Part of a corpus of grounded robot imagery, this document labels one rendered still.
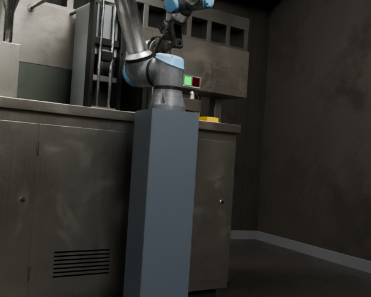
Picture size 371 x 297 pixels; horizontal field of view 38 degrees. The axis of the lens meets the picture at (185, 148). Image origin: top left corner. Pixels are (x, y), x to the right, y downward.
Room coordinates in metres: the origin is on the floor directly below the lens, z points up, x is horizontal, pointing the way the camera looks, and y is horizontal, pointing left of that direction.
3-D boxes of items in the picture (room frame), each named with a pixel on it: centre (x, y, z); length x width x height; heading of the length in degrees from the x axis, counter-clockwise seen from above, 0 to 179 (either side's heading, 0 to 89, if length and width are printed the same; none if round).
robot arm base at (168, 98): (2.17, 0.09, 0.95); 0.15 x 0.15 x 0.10
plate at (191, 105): (2.93, 0.11, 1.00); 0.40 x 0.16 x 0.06; 36
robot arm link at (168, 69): (2.17, 0.09, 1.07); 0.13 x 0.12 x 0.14; 55
